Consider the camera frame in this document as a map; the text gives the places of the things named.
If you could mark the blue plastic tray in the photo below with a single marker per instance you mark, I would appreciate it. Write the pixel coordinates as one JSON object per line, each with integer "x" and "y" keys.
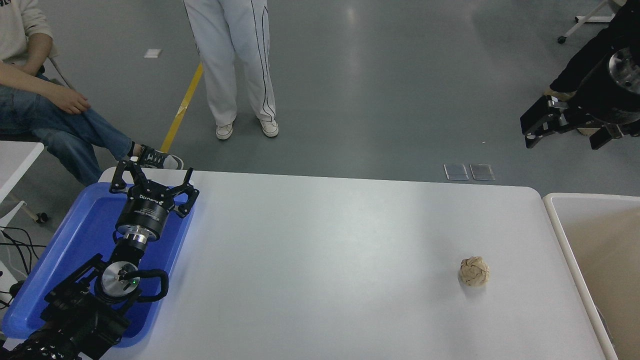
{"x": 75, "y": 240}

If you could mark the person's left forearm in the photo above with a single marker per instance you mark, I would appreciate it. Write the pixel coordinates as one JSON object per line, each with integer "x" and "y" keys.
{"x": 37, "y": 57}

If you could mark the large pale bin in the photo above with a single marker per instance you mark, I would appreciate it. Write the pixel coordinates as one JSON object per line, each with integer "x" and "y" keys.
{"x": 610, "y": 260}

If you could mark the black power plug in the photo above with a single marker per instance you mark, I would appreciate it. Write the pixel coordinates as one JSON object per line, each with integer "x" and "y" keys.
{"x": 16, "y": 289}

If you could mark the person's right hand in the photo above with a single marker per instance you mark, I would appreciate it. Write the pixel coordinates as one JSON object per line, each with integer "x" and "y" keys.
{"x": 70, "y": 101}

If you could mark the tan paper ball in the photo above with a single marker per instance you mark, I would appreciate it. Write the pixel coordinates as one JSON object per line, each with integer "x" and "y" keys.
{"x": 474, "y": 271}

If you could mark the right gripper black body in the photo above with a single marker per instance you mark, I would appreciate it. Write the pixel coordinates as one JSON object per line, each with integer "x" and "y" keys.
{"x": 600, "y": 105}

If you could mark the grey metal floor plate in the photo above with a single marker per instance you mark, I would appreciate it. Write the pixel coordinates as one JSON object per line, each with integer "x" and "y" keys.
{"x": 482, "y": 172}
{"x": 456, "y": 171}

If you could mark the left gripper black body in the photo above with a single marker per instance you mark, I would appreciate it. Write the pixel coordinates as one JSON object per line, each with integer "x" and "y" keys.
{"x": 142, "y": 212}

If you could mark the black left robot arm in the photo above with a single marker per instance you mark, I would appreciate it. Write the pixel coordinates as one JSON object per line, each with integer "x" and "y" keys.
{"x": 75, "y": 315}

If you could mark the person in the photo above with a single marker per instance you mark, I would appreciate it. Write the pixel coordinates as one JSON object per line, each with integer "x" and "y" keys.
{"x": 55, "y": 130}
{"x": 225, "y": 55}
{"x": 585, "y": 55}

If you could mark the person's right forearm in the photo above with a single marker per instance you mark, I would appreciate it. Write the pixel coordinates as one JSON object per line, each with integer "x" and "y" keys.
{"x": 25, "y": 80}

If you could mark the white wheeled stand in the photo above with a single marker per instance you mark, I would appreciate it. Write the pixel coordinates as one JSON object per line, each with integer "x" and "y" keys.
{"x": 595, "y": 19}

